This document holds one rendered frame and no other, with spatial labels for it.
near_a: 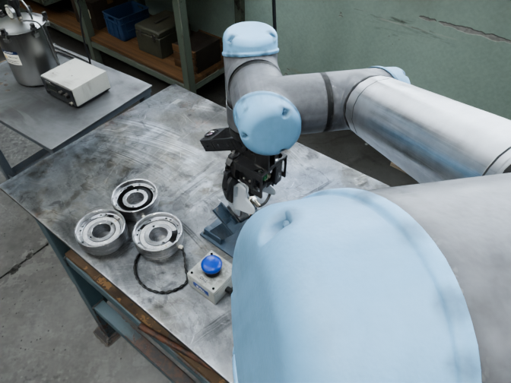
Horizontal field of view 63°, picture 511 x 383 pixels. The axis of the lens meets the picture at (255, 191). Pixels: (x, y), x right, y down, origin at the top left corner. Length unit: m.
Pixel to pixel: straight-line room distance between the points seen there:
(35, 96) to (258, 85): 1.32
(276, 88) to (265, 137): 0.06
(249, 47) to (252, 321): 0.43
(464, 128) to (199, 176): 0.80
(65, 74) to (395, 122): 1.40
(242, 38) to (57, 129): 1.06
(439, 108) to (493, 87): 1.79
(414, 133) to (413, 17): 1.80
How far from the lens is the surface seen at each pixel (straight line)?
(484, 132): 0.32
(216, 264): 0.79
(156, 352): 1.43
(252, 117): 0.47
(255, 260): 0.15
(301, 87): 0.51
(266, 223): 0.15
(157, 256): 0.88
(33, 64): 1.75
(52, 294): 1.95
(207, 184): 1.03
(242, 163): 0.69
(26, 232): 2.22
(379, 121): 0.42
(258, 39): 0.56
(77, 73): 1.65
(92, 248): 0.92
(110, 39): 3.08
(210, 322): 0.82
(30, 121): 1.62
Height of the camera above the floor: 1.53
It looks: 46 degrees down
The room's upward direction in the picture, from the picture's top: straight up
